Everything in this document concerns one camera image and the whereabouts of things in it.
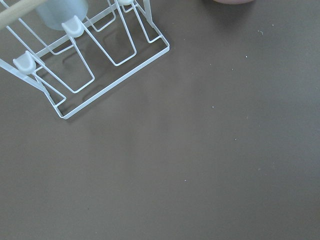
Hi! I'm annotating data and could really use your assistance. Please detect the grey cup on rack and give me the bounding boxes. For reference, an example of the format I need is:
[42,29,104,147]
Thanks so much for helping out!
[35,0,89,31]

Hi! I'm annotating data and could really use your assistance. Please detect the white wire cup rack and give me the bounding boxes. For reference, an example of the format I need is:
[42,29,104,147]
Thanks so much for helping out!
[0,0,170,120]

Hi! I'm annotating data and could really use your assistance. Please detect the wooden rack handle bar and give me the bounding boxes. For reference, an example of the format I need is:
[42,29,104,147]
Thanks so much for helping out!
[0,0,46,30]

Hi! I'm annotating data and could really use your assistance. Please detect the pink ice bowl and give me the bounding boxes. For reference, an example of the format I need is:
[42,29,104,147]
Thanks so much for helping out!
[213,0,254,5]

